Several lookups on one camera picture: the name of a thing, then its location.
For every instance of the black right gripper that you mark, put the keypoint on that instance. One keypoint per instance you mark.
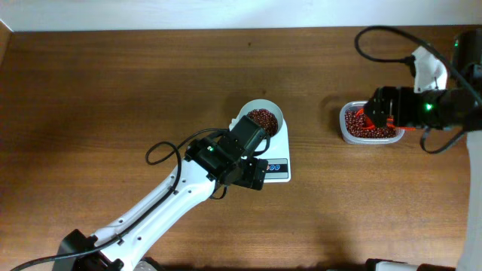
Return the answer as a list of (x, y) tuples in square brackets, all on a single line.
[(380, 111)]

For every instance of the white digital kitchen scale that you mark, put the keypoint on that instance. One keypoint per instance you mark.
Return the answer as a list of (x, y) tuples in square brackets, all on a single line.
[(278, 157)]

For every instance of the red adzuki beans in container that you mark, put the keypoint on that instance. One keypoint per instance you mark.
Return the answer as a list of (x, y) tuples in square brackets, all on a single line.
[(359, 125)]

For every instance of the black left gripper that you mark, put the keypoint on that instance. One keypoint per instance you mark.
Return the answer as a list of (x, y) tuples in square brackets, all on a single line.
[(254, 173)]

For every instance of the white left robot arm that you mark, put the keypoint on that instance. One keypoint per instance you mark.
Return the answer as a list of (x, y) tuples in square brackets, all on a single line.
[(222, 158)]

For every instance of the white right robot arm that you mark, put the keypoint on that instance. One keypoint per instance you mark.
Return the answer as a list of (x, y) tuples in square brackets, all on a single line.
[(464, 73)]

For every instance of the clear plastic bean container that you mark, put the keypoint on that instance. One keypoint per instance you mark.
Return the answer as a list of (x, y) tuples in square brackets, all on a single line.
[(355, 106)]

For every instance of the red beans in bowl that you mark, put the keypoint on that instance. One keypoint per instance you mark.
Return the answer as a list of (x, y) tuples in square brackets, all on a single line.
[(265, 119)]

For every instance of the white round bowl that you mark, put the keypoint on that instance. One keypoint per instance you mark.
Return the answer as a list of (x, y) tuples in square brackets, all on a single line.
[(267, 109)]

